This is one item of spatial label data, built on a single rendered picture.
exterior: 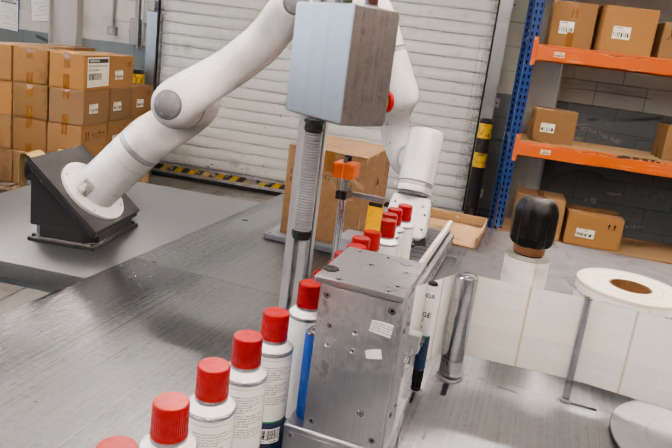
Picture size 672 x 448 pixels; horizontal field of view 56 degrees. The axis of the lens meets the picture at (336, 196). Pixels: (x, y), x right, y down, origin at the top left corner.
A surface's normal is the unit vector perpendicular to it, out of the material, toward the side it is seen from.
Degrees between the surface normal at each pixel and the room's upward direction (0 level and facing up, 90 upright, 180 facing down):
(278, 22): 114
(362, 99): 90
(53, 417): 0
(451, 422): 0
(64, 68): 90
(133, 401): 0
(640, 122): 90
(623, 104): 90
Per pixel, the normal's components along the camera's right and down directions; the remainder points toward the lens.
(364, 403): -0.33, 0.18
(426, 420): 0.12, -0.97
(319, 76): -0.80, 0.04
